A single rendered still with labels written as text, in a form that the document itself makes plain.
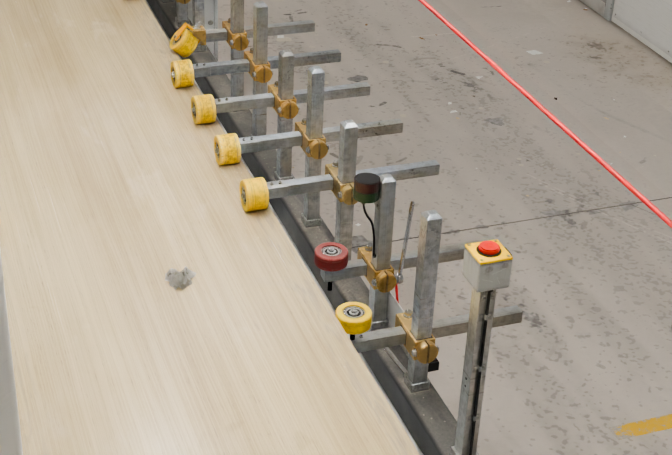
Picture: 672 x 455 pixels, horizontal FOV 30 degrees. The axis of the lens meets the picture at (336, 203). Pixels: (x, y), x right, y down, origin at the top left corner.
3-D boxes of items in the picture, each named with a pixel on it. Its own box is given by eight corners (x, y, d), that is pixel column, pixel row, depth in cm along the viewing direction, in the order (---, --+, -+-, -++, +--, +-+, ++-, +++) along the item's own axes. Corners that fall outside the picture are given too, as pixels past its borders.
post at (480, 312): (469, 450, 267) (490, 273, 245) (479, 464, 263) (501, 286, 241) (450, 454, 266) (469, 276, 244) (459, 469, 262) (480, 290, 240)
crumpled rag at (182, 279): (167, 267, 287) (167, 259, 286) (197, 270, 287) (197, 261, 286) (160, 289, 280) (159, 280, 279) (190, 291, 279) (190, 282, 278)
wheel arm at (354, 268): (484, 251, 314) (485, 236, 312) (489, 258, 311) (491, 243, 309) (319, 278, 301) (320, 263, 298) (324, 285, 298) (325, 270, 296)
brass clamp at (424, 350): (416, 327, 290) (418, 309, 287) (440, 361, 279) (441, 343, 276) (391, 331, 288) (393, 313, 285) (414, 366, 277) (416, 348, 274)
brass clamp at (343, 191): (344, 178, 324) (345, 161, 321) (363, 203, 313) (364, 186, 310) (322, 181, 322) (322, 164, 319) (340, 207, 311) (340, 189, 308)
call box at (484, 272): (493, 271, 247) (497, 238, 243) (509, 291, 241) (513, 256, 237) (460, 277, 245) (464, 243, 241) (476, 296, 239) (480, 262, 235)
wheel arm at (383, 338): (514, 317, 294) (516, 302, 292) (521, 326, 291) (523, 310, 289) (340, 349, 281) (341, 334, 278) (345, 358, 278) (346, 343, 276)
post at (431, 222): (419, 386, 289) (436, 206, 265) (425, 396, 286) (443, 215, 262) (405, 389, 288) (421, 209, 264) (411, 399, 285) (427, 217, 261)
